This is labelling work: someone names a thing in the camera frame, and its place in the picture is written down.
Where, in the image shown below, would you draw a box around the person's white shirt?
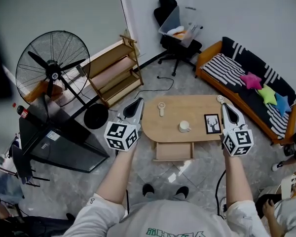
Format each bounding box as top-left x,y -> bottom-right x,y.
73,193 -> 267,237

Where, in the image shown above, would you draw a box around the dark soda bottle red label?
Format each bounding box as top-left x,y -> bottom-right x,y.
16,105 -> 49,127

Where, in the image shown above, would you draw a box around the large black standing fan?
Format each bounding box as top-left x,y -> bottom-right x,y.
15,30 -> 109,130

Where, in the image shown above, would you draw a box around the blue star pillow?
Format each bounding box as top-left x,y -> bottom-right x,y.
272,92 -> 292,118

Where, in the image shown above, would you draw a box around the orange brown box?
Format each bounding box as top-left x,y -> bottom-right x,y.
27,80 -> 65,104

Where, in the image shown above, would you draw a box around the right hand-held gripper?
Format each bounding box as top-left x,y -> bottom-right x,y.
221,103 -> 254,157

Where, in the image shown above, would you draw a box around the green star pillow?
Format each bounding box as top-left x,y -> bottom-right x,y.
258,84 -> 278,106

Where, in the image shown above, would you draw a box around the wooden shelf rack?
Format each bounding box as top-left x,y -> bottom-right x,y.
82,35 -> 144,108

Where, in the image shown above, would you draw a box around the clear plastic storage box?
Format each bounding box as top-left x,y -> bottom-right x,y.
158,5 -> 203,48

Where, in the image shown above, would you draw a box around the white orange soft toy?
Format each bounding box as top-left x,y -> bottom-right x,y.
167,25 -> 188,40

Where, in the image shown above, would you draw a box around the person's black shoe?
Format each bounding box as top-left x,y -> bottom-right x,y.
175,186 -> 189,199
142,183 -> 155,197

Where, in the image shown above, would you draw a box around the wooden coffee table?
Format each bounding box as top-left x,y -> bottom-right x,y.
141,94 -> 237,153

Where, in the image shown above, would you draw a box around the person's right forearm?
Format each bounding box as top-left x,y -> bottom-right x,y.
223,153 -> 254,206

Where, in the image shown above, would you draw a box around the black glass-door fridge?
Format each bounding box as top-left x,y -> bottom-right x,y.
19,100 -> 111,174

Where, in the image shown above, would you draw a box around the black framed deer picture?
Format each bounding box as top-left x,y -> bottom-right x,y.
203,114 -> 222,135

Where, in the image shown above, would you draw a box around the grey chair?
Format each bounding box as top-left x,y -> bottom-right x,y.
7,143 -> 50,188

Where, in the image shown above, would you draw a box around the white mug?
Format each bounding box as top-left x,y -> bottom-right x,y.
179,120 -> 192,133

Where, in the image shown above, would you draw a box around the orange sofa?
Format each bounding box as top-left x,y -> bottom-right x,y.
195,36 -> 296,145

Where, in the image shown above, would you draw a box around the white round appliance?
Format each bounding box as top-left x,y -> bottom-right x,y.
281,172 -> 296,200

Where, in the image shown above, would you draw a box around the black office chair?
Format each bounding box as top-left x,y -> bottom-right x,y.
153,0 -> 203,77

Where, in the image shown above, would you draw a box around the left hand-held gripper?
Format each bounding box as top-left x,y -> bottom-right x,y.
103,97 -> 146,153

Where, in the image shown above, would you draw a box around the person's grey jeans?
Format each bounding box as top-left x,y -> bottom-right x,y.
144,191 -> 185,202

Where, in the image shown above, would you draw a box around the black fan power cable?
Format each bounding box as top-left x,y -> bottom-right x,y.
108,76 -> 175,112

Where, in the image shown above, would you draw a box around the person's left forearm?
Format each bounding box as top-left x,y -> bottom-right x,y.
96,142 -> 139,205

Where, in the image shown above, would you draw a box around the person's right black shoe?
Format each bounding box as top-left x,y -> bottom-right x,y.
175,186 -> 189,199

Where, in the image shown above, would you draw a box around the pink star pillow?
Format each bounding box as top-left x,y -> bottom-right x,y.
239,72 -> 262,90

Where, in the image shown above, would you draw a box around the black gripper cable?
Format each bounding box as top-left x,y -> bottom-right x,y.
215,169 -> 227,217

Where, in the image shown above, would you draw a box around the person's left black shoe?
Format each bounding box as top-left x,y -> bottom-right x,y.
142,183 -> 155,197

